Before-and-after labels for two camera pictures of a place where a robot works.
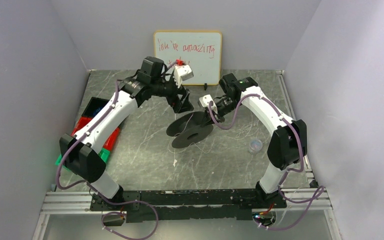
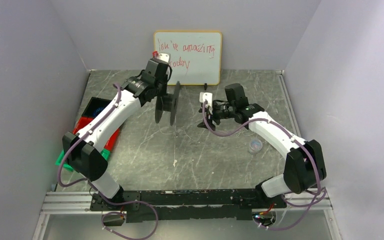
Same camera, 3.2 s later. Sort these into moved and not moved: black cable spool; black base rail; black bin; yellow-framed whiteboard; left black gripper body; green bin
Moved: black cable spool; left black gripper body
Not moved: green bin; black base rail; black bin; yellow-framed whiteboard
